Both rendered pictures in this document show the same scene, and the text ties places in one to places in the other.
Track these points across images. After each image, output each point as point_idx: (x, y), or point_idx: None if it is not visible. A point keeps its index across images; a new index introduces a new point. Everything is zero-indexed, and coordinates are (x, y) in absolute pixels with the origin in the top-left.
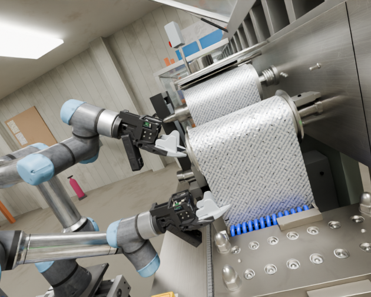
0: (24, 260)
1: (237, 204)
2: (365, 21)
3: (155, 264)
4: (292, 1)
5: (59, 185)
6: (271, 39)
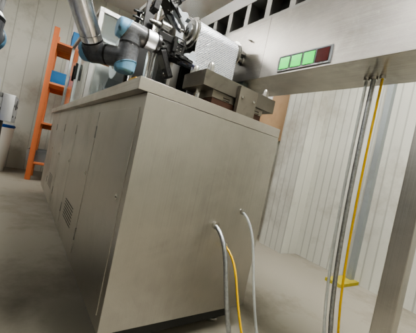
0: None
1: (201, 69)
2: (275, 22)
3: (135, 68)
4: (249, 18)
5: None
6: (225, 35)
